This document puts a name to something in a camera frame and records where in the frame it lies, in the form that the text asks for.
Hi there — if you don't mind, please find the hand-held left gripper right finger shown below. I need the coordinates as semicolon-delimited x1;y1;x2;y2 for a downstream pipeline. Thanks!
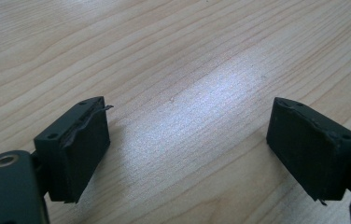
265;96;351;207

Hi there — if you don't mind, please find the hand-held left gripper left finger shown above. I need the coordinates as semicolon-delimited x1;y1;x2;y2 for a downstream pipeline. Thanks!
33;95;115;204

